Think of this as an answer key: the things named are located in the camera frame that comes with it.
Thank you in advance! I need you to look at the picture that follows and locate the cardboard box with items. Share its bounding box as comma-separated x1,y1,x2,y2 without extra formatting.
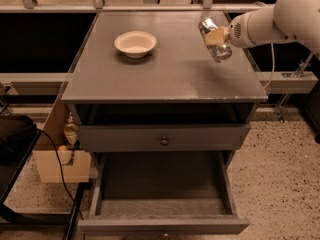
33,97,91,183

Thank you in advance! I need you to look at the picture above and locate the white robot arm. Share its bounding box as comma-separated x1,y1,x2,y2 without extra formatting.
204,0,320,57

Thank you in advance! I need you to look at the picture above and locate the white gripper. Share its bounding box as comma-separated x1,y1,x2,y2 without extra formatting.
205,13,257,48

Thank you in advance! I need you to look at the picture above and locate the round brass drawer knob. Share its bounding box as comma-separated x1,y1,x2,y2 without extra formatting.
160,137,169,146

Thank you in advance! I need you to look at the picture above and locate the black cart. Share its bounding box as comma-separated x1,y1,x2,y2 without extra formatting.
0,115,90,240

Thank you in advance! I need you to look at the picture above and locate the white bowl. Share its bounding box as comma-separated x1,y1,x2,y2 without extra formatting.
114,31,157,58

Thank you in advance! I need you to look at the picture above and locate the black cable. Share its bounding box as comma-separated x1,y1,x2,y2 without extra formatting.
37,127,84,220

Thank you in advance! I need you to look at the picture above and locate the white cable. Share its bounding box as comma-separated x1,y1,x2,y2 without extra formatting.
254,1,277,88

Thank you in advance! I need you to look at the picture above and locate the grey wooden drawer cabinet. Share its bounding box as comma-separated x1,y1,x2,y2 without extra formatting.
61,10,269,240

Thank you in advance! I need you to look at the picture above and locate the open grey middle drawer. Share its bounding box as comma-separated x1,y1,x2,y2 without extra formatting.
78,152,250,236

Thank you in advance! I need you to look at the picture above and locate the grey top drawer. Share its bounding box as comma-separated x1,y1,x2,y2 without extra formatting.
78,124,250,152

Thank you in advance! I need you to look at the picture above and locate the silver blue redbull can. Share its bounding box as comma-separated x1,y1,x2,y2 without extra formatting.
198,17,232,63

